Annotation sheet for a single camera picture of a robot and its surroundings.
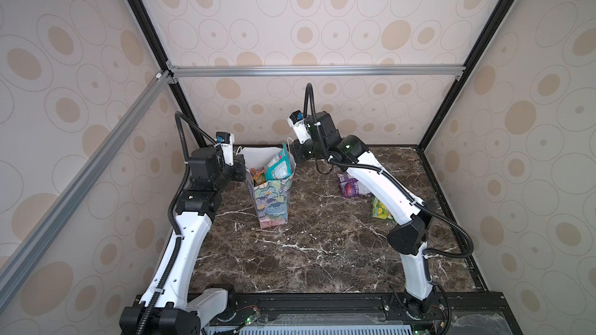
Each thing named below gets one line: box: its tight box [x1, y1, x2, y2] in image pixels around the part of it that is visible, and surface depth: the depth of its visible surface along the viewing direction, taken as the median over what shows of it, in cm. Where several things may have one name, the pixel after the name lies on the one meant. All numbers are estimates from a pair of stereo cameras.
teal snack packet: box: [264, 141, 293, 182], surface depth 82 cm
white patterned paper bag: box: [240, 146, 296, 229], surface depth 83 cm
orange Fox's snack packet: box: [250, 167, 267, 187], surface depth 87 cm
